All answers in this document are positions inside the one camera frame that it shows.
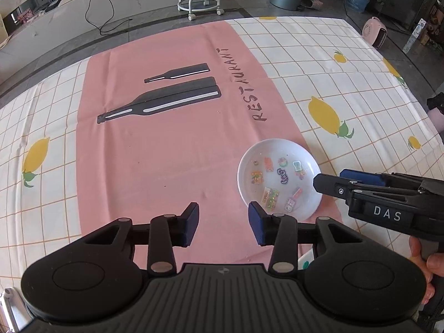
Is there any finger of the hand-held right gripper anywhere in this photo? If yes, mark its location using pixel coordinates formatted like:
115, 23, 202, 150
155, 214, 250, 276
340, 169, 427, 188
313, 174, 422, 200

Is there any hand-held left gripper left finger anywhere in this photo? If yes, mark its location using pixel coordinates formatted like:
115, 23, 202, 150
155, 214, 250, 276
83, 202, 200, 274

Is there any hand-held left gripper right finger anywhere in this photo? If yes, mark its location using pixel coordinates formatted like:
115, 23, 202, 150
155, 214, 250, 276
248, 202, 365, 274

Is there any small white sticker plate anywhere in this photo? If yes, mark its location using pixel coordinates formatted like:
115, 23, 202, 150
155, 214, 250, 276
237, 139, 322, 222

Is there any person's right hand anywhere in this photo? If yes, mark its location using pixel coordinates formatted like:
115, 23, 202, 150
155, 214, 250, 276
408, 235, 444, 306

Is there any pink bottle print placemat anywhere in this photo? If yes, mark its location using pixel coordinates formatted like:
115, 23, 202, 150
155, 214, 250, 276
75, 21, 344, 274

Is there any lemon checked tablecloth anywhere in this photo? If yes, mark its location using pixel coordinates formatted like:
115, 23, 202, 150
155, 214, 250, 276
0, 16, 444, 302

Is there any black and pink cloth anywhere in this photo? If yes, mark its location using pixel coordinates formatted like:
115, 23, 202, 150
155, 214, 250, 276
426, 94, 444, 136

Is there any pink space heater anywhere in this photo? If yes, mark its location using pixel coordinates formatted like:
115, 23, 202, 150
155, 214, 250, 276
362, 17, 388, 49

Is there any white slim carton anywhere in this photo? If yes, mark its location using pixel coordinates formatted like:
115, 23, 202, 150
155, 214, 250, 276
402, 18, 427, 54

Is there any grey cabinet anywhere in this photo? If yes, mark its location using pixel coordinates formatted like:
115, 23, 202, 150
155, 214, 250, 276
375, 0, 444, 35

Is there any pink patterned box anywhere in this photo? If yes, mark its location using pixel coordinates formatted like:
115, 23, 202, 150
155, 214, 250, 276
17, 9, 39, 23

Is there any black cable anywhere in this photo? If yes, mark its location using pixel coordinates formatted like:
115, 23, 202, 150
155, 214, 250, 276
85, 0, 132, 36

